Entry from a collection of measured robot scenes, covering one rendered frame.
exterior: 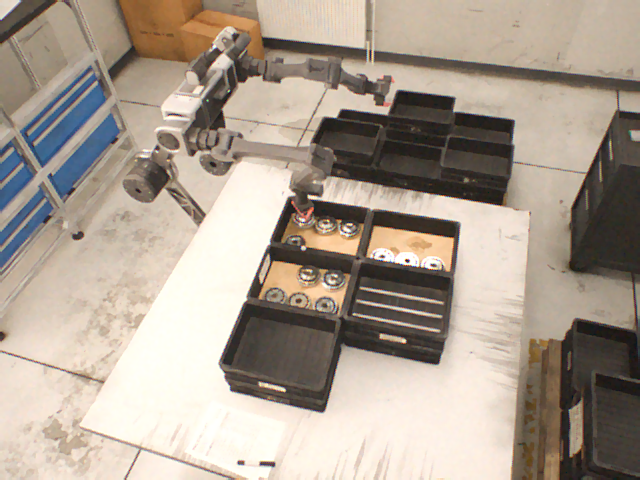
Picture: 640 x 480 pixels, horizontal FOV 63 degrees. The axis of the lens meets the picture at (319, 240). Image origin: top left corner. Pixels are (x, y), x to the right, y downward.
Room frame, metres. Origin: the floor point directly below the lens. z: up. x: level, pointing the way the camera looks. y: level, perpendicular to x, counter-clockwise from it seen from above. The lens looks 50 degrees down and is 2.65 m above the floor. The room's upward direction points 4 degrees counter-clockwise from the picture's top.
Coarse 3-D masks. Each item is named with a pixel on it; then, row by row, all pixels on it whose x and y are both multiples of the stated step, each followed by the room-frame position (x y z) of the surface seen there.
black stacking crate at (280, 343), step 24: (264, 312) 1.14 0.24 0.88; (288, 312) 1.11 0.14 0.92; (240, 336) 1.06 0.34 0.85; (264, 336) 1.06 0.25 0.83; (288, 336) 1.06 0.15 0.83; (312, 336) 1.05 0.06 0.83; (240, 360) 0.97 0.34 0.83; (264, 360) 0.96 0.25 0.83; (288, 360) 0.95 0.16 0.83; (312, 360) 0.94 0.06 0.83
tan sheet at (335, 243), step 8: (288, 224) 1.66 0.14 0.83; (360, 224) 1.62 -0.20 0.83; (288, 232) 1.61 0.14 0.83; (296, 232) 1.60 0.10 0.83; (304, 232) 1.60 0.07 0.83; (312, 232) 1.60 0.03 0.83; (336, 232) 1.58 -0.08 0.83; (360, 232) 1.57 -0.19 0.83; (312, 240) 1.55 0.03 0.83; (320, 240) 1.54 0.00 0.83; (328, 240) 1.54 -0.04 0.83; (336, 240) 1.54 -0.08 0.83; (344, 240) 1.53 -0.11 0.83; (352, 240) 1.53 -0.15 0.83; (320, 248) 1.50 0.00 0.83; (328, 248) 1.49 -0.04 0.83; (336, 248) 1.49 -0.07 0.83; (344, 248) 1.48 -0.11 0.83; (352, 248) 1.48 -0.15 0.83
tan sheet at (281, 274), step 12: (276, 264) 1.42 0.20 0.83; (288, 264) 1.42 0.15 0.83; (276, 276) 1.36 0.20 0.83; (288, 276) 1.35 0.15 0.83; (348, 276) 1.33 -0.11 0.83; (264, 288) 1.30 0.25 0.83; (288, 288) 1.29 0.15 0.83; (300, 288) 1.28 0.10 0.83; (312, 288) 1.28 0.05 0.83; (312, 300) 1.22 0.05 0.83; (336, 300) 1.21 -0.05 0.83
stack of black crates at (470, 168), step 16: (448, 144) 2.49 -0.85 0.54; (464, 144) 2.47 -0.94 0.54; (480, 144) 2.43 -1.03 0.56; (496, 144) 2.40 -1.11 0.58; (512, 144) 2.38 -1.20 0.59; (448, 160) 2.39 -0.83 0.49; (464, 160) 2.38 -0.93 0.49; (480, 160) 2.37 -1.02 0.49; (496, 160) 2.36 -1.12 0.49; (512, 160) 2.24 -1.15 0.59; (448, 176) 2.23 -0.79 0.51; (464, 176) 2.20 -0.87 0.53; (480, 176) 2.17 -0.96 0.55; (496, 176) 2.13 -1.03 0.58; (448, 192) 2.22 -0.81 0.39; (464, 192) 2.19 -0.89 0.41; (480, 192) 2.16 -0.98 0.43; (496, 192) 2.12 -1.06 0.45
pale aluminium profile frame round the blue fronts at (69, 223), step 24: (72, 0) 3.21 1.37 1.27; (96, 48) 3.23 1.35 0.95; (96, 72) 3.20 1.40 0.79; (96, 120) 2.97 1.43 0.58; (120, 120) 3.22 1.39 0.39; (24, 144) 2.46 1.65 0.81; (72, 144) 2.71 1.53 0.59; (120, 144) 3.10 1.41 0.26; (48, 168) 2.49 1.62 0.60; (96, 168) 2.82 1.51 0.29; (120, 168) 3.01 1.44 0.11; (24, 192) 2.28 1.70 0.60; (48, 192) 2.44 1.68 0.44; (72, 192) 2.57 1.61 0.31; (96, 192) 2.74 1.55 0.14; (0, 216) 2.09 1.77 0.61; (48, 216) 2.35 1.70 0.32; (72, 216) 2.50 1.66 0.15; (24, 288) 1.95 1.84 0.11; (0, 312) 1.77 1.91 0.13; (0, 336) 1.68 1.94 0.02
